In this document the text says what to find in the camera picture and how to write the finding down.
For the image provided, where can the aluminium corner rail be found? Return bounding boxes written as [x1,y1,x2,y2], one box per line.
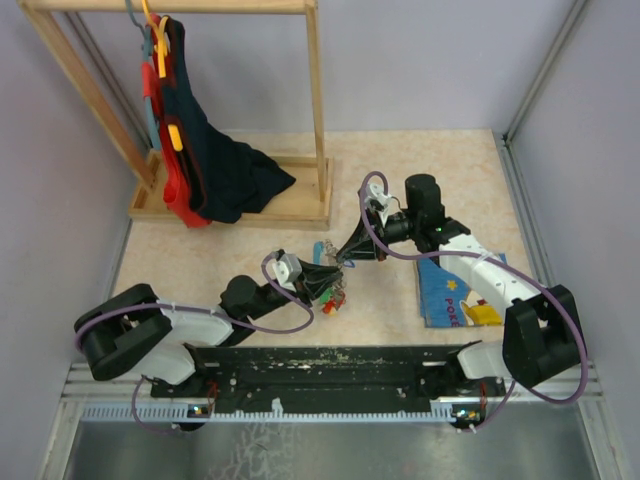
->
[501,0,591,148]

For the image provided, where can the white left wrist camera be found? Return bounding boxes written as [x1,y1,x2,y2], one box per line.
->
[273,253,302,288]

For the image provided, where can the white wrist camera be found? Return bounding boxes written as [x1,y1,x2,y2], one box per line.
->
[364,183,393,227]
[273,253,302,288]

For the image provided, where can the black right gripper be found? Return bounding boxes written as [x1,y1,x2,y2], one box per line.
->
[337,206,421,262]

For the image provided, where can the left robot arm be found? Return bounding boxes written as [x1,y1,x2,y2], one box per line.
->
[74,253,343,397]

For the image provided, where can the blue yellow booklet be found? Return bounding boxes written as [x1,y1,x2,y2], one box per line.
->
[415,260,503,329]

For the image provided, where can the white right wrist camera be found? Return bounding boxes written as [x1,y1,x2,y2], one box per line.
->
[364,183,393,227]

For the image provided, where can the wooden clothes rack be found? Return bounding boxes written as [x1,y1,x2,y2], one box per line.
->
[19,1,333,230]

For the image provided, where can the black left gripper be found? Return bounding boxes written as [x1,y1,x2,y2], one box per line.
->
[249,258,344,321]

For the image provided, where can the dark navy garment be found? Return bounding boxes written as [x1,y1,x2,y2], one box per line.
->
[161,16,296,224]

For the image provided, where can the teal hanger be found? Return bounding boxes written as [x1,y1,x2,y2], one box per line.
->
[125,0,162,151]

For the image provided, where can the red garment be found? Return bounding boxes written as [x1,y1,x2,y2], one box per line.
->
[140,14,214,229]

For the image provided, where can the green key tag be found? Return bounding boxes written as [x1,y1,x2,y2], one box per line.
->
[320,289,333,302]

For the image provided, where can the yellow hanger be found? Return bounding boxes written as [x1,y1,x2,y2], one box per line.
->
[141,1,170,136]

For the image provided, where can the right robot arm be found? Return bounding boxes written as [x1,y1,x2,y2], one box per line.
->
[337,171,588,396]

